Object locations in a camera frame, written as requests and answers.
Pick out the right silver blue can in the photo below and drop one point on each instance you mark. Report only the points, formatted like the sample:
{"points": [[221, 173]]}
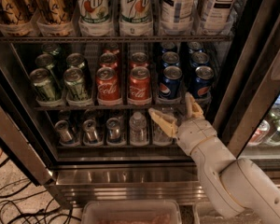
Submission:
{"points": [[114, 130]]}

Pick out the front right green can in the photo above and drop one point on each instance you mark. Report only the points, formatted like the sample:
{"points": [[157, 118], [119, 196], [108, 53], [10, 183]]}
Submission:
{"points": [[75, 82]]}

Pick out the tea bottle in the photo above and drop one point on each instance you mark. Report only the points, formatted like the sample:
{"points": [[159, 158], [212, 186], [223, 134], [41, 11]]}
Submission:
{"points": [[215, 11], [176, 11]]}

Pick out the middle water bottle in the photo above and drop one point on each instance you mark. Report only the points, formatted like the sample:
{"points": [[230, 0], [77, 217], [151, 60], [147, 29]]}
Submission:
{"points": [[159, 135]]}

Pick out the right 7up bottle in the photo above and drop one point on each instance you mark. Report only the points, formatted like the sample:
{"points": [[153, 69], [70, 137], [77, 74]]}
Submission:
{"points": [[135, 11]]}

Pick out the middle silver blue can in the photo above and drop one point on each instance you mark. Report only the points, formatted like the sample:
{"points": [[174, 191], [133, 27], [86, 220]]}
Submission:
{"points": [[90, 131]]}

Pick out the left silver blue can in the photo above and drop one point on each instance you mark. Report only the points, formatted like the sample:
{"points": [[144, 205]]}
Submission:
{"points": [[63, 130]]}

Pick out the left tea bottle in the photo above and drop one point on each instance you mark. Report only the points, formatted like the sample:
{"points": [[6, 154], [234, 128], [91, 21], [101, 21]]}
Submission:
{"points": [[176, 11]]}

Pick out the silver blue can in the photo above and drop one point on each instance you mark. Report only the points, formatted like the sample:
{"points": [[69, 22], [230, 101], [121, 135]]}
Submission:
{"points": [[90, 131], [114, 130], [63, 130]]}

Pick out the green can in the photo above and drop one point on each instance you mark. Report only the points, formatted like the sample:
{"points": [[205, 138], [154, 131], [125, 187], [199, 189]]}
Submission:
{"points": [[75, 82], [53, 49], [45, 85], [79, 61], [47, 61]]}

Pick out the stainless steel fridge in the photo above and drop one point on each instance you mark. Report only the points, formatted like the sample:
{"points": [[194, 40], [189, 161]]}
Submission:
{"points": [[247, 67]]}

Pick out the front left green can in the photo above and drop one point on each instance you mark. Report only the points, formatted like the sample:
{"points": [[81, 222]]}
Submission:
{"points": [[45, 85]]}

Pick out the clear plastic bin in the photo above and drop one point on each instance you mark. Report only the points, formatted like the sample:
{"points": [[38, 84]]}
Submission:
{"points": [[132, 212], [204, 213]]}

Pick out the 7up bottle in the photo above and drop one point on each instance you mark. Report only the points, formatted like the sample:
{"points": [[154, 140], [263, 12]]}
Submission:
{"points": [[135, 11], [94, 11]]}

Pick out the coca-cola can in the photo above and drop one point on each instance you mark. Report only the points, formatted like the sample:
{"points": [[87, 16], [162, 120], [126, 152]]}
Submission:
{"points": [[139, 83], [109, 60], [139, 59], [107, 84], [111, 48]]}

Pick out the middle left green can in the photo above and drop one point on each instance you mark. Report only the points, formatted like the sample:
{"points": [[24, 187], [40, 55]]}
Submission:
{"points": [[47, 61]]}

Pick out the left water bottle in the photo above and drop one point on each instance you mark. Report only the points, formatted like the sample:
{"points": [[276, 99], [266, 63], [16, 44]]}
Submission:
{"points": [[138, 128]]}

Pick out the right tea bottle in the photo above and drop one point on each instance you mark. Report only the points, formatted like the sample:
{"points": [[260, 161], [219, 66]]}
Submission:
{"points": [[215, 11]]}

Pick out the middle left coca-cola can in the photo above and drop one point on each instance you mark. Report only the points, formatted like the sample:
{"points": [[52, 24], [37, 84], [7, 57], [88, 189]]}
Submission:
{"points": [[109, 60]]}

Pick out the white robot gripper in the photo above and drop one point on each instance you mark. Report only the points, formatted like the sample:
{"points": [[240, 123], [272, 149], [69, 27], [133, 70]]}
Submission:
{"points": [[196, 133]]}

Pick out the back green can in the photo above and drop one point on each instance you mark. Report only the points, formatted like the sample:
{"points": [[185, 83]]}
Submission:
{"points": [[53, 49]]}

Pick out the left 7up bottle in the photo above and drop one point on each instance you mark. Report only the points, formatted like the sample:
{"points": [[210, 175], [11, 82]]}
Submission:
{"points": [[94, 11]]}

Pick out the back coca-cola can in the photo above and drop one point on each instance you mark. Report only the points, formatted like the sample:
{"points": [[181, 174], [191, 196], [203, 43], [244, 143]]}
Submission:
{"points": [[111, 48]]}

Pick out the right clear plastic bin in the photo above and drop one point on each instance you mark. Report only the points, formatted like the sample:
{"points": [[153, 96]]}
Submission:
{"points": [[204, 213]]}

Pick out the middle right coca-cola can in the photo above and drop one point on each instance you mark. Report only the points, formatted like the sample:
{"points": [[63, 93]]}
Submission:
{"points": [[139, 59]]}

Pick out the water bottle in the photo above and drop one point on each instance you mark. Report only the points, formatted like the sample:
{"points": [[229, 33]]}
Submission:
{"points": [[138, 128], [159, 135]]}

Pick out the pepsi can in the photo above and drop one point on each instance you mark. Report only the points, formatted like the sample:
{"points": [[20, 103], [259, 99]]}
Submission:
{"points": [[195, 47], [169, 58], [170, 82], [167, 46], [199, 59], [201, 81]]}

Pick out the steel fridge door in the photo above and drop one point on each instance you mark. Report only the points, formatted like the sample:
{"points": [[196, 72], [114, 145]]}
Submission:
{"points": [[16, 146]]}

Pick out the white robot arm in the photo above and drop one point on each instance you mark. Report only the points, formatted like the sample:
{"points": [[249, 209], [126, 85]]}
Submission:
{"points": [[232, 185]]}

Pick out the left clear plastic bin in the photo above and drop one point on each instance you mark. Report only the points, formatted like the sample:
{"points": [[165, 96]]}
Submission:
{"points": [[132, 212]]}

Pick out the middle right green can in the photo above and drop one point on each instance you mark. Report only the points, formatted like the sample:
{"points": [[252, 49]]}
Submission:
{"points": [[79, 61]]}

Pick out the front left coca-cola can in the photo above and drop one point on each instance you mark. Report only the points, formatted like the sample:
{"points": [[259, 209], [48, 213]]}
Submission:
{"points": [[107, 84]]}

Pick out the front right coca-cola can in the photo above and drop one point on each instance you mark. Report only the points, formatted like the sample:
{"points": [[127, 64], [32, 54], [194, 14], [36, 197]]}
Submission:
{"points": [[139, 83]]}

